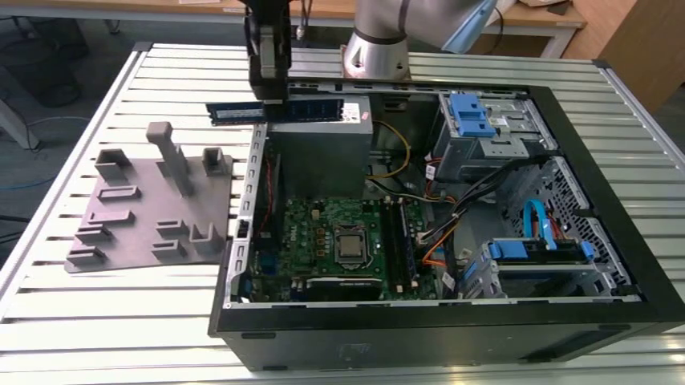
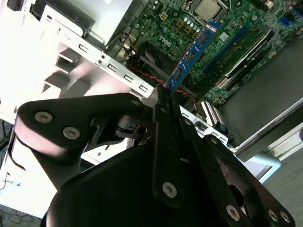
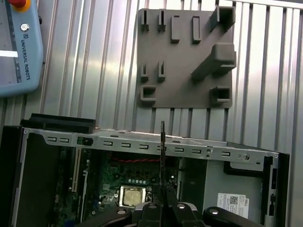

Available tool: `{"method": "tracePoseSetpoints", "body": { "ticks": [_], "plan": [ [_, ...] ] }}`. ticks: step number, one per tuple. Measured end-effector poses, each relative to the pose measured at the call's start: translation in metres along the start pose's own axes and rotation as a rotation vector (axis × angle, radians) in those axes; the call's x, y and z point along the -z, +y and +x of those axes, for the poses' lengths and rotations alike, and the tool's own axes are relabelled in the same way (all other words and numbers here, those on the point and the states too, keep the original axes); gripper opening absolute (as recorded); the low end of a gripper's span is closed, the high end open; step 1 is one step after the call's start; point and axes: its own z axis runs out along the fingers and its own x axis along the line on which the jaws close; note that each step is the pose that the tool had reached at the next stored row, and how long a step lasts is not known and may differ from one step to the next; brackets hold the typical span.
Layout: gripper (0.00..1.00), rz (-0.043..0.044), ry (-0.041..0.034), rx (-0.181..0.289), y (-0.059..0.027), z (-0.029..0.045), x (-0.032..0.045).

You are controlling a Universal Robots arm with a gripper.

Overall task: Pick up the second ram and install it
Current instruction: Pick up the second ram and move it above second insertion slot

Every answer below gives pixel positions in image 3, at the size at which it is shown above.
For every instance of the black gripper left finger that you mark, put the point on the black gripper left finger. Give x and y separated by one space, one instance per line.
149 217

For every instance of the RAM stick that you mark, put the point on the RAM stick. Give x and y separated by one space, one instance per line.
163 153

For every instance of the grey power supply unit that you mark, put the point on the grey power supply unit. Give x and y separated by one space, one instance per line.
206 184

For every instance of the CPU socket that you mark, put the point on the CPU socket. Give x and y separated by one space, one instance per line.
122 198

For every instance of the silver CPU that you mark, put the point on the silver CPU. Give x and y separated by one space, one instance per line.
131 196

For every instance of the beige expansion slot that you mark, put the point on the beige expansion slot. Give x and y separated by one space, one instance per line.
75 170

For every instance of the grey plastic parts rack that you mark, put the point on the grey plastic parts rack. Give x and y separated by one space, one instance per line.
184 61

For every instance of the black open PC case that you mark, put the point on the black open PC case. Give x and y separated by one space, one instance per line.
132 139

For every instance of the pale blue teach pendant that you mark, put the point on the pale blue teach pendant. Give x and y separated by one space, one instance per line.
28 59

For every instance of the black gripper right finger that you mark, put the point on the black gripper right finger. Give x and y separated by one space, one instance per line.
184 217

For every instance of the green motherboard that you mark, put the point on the green motherboard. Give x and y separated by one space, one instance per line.
111 175

